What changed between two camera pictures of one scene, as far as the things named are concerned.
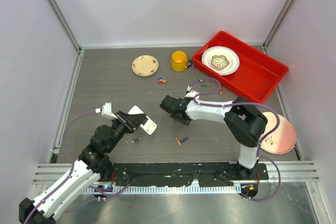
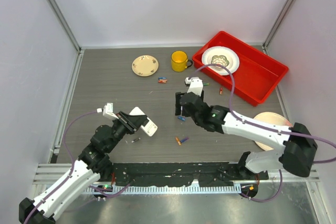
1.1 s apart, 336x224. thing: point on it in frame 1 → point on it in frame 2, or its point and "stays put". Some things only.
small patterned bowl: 219,61 stays put
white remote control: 147,125 stays put
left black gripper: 130,121 stays put
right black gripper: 187,122 → 178,104
